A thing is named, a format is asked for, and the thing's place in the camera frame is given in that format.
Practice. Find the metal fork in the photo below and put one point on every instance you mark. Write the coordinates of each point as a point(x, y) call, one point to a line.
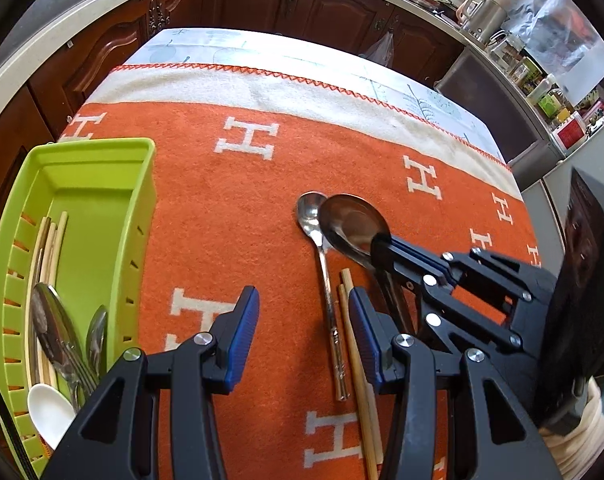
point(79, 370)

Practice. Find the grey metal cabinet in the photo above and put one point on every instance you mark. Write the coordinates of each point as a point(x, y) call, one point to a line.
point(492, 100)

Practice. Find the large metal spoon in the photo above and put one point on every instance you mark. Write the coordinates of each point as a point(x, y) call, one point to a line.
point(354, 227)

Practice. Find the orange patterned blanket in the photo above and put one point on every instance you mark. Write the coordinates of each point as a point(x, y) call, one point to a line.
point(262, 210)

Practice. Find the brown wooden kitchen cabinets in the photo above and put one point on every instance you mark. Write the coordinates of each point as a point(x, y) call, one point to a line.
point(322, 5)

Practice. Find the cream stone countertop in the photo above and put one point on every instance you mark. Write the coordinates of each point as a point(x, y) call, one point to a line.
point(31, 60)

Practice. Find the green plastic utensil tray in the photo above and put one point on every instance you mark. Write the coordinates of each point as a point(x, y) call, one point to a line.
point(96, 240)

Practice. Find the pale patterned tablecloth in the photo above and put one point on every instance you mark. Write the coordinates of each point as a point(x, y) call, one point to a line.
point(282, 50)

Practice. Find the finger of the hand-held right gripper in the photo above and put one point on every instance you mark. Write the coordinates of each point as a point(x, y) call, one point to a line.
point(502, 272)
point(462, 320)

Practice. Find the light wooden chopstick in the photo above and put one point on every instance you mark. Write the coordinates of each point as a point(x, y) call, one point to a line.
point(348, 277)
point(354, 360)

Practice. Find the row of condiment jars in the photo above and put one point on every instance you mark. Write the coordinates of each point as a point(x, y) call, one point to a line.
point(547, 95)

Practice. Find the steel kettle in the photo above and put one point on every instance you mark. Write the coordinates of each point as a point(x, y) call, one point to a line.
point(482, 15)

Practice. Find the white plastic bag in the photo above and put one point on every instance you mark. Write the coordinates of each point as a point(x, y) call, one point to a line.
point(379, 47)

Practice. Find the white plastic spoon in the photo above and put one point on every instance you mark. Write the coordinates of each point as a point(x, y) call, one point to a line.
point(49, 412)

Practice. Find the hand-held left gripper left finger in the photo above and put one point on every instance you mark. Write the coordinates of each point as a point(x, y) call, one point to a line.
point(247, 320)

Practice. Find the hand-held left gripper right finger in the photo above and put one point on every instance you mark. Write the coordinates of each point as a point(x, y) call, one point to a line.
point(364, 330)

